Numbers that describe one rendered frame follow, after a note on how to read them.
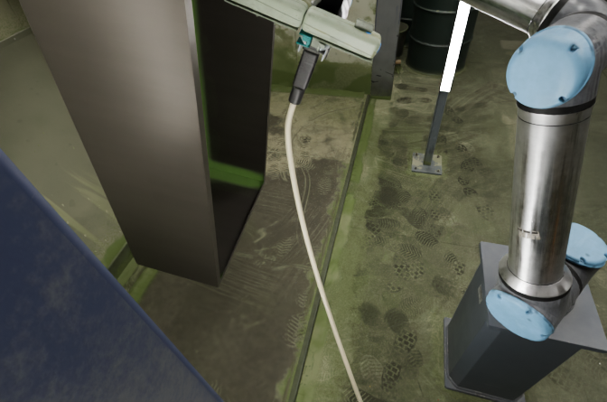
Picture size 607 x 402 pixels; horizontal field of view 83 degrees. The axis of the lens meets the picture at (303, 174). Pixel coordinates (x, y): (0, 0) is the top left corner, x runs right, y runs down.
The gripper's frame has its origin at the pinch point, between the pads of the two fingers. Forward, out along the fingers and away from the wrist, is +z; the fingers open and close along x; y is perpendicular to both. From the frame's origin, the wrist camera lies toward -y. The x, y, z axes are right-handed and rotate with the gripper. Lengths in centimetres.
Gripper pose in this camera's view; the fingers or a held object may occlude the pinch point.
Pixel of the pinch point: (315, 40)
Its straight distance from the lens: 73.9
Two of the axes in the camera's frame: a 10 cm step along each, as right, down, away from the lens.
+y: -3.1, 6.4, 7.0
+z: -2.1, 6.8, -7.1
